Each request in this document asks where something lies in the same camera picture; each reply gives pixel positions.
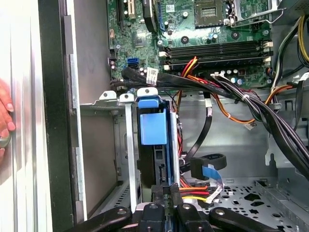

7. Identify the green motherboard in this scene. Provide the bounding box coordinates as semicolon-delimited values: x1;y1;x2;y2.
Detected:
107;0;275;91

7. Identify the blue SATA port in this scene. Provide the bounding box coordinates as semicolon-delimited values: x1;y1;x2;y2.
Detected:
126;57;140;70

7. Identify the metal socket cover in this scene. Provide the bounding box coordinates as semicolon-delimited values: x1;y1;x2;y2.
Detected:
225;0;281;24

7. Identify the metal locking lever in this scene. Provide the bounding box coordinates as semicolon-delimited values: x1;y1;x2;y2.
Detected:
230;7;288;27

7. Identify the black graphics card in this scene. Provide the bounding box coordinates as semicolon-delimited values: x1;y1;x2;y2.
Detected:
141;0;160;34

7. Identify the white-clipped black RAM slot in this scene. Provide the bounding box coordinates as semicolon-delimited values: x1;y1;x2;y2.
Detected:
159;43;273;51
164;56;271;64

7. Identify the blue expansion slot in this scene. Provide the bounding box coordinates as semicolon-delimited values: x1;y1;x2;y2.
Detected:
158;0;167;31

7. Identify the black cable bundle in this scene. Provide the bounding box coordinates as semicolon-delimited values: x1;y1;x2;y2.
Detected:
110;66;309;174

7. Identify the black CPU socket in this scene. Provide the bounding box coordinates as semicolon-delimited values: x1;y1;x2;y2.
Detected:
194;0;227;29

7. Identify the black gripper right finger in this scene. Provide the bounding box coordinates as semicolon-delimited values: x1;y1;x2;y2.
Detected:
175;203;286;232

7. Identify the black data wire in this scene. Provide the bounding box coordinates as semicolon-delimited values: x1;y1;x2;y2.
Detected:
187;98;227;181

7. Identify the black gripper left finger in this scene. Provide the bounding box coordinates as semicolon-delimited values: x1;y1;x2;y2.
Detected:
64;203;166;232

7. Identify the orange black loose wire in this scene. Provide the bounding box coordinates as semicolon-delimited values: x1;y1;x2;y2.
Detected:
211;93;257;130

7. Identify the blue flat ribbon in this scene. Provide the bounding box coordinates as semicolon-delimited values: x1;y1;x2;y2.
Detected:
202;165;224;203

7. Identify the person's hand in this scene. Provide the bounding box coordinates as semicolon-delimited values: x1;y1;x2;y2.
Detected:
0;78;17;167

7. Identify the hard disk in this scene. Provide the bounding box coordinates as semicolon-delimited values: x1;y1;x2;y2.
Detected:
136;88;181;213

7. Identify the black PC case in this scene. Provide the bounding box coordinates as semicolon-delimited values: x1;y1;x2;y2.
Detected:
37;0;309;232

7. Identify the black expansion slot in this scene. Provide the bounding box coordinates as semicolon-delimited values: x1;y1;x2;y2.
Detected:
117;0;125;31

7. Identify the white expansion slot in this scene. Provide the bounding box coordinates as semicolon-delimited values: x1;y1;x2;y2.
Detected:
127;0;137;20

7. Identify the silver metal disk bay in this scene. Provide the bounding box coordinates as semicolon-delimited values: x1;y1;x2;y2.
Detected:
79;88;182;213

